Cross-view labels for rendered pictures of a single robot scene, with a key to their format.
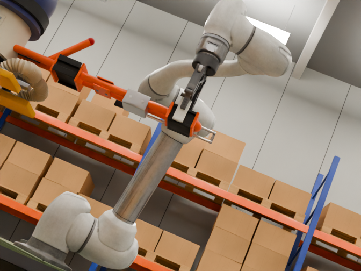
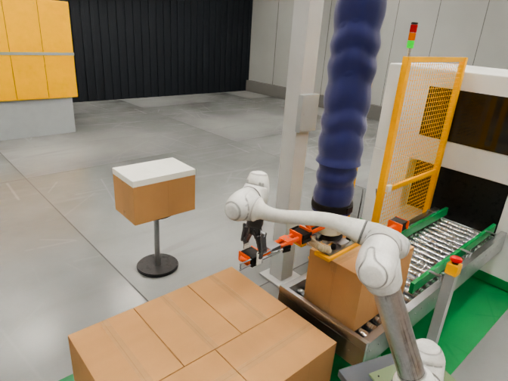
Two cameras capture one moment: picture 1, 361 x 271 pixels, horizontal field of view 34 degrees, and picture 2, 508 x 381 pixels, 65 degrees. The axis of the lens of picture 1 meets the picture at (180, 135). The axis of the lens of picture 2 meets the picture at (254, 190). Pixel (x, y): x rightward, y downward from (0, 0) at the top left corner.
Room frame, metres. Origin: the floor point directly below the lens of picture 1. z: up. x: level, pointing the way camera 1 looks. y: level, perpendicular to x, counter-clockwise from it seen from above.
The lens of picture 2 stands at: (2.55, -1.23, 2.22)
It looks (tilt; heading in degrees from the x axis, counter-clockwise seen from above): 22 degrees down; 129
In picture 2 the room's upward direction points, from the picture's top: 4 degrees clockwise
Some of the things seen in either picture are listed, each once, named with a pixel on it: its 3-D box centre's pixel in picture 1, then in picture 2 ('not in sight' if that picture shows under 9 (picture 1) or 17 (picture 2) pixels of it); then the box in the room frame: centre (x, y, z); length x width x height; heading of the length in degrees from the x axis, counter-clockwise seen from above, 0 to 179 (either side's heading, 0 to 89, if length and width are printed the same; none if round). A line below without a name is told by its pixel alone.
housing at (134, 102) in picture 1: (137, 103); (271, 248); (1.57, 0.15, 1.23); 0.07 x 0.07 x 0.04; 83
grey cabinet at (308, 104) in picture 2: not in sight; (307, 113); (0.83, 1.51, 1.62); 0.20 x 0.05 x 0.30; 82
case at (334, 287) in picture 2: not in sight; (358, 273); (1.69, 1.00, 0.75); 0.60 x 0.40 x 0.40; 82
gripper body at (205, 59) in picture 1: (202, 71); (255, 225); (1.56, 0.02, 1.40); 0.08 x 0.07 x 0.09; 173
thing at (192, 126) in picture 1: (181, 119); (250, 255); (1.54, 0.02, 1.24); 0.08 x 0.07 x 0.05; 83
